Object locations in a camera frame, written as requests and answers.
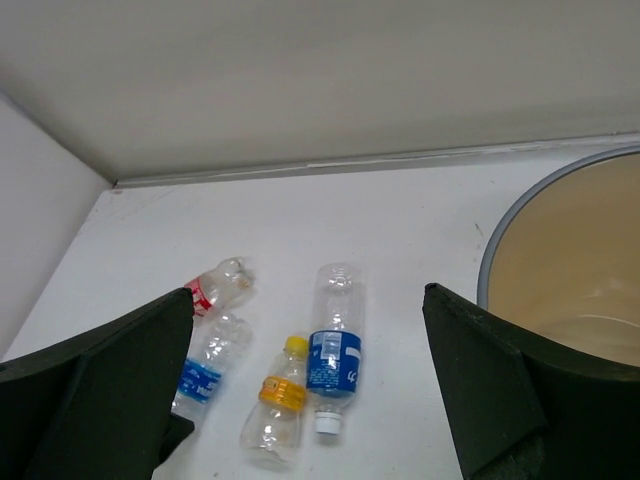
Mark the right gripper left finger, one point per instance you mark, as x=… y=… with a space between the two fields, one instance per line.
x=99 y=405

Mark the crushed blue label bottle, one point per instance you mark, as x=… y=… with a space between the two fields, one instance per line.
x=219 y=342

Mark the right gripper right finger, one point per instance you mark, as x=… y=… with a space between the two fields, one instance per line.
x=520 y=406

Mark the red label plastic bottle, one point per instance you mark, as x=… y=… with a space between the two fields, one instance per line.
x=228 y=283

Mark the beige capybara bin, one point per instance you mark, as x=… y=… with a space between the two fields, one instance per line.
x=563 y=262

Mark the yellow cap orange label bottle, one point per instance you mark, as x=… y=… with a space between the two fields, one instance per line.
x=270 y=436

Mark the blue label white cap bottle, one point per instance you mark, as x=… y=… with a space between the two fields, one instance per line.
x=335 y=344

